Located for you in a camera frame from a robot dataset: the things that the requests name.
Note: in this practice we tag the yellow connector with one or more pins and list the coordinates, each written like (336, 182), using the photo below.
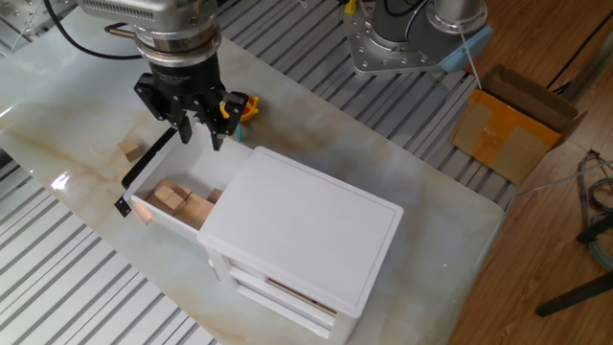
(351, 6)

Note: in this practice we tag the cardboard box with orange tape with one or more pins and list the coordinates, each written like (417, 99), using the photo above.
(503, 134)

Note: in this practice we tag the silver perforated breadboard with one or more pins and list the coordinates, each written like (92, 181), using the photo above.
(29, 14)

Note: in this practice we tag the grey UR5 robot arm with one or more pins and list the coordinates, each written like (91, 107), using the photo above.
(172, 29)

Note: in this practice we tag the black stand leg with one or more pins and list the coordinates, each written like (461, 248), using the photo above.
(574, 294)
(596, 229)

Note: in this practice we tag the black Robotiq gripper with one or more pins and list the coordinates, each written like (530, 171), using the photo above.
(187, 84)

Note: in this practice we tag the yellow turtle bath toy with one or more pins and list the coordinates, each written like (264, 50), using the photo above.
(251, 110)

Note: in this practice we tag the white drawer cabinet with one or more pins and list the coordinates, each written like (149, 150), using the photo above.
(306, 225)

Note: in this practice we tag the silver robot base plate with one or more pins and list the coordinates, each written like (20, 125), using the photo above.
(383, 60)

